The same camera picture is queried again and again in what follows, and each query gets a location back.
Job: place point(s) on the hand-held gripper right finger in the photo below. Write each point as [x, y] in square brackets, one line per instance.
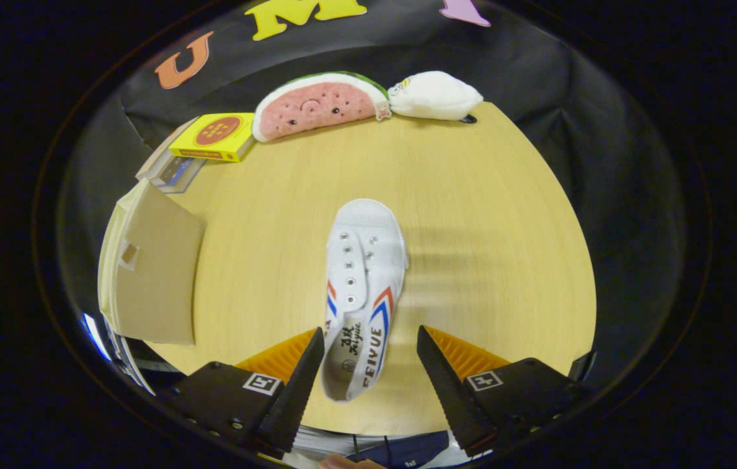
[449, 391]

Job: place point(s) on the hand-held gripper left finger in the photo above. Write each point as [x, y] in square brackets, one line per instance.
[296, 391]

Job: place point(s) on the white canvas shoe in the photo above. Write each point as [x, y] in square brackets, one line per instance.
[371, 260]

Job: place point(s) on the beige fabric storage box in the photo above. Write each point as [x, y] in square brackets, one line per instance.
[159, 273]

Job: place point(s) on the computer monitor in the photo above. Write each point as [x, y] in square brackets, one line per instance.
[94, 335]

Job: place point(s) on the blue book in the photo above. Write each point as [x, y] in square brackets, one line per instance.
[179, 172]

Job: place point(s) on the yellow book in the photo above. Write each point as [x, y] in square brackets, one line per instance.
[215, 133]

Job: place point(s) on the beige book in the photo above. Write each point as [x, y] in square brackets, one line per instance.
[154, 159]

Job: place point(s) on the watermelon slice plush toy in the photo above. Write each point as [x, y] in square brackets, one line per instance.
[316, 107]

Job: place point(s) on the white plush toy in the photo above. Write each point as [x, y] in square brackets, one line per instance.
[436, 96]

